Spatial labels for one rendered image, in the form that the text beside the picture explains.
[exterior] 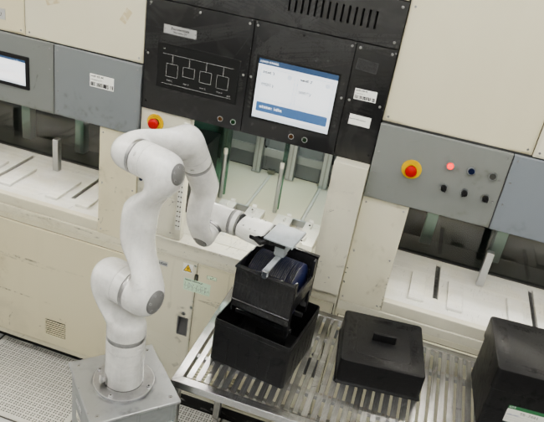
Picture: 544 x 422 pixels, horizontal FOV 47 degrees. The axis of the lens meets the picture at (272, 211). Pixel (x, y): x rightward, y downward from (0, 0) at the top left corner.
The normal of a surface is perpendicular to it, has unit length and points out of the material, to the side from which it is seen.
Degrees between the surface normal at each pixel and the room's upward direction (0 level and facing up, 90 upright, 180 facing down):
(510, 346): 0
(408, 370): 0
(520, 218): 90
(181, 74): 90
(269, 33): 90
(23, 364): 0
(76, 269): 90
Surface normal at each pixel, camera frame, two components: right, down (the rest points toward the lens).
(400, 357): 0.15, -0.87
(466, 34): -0.28, 0.41
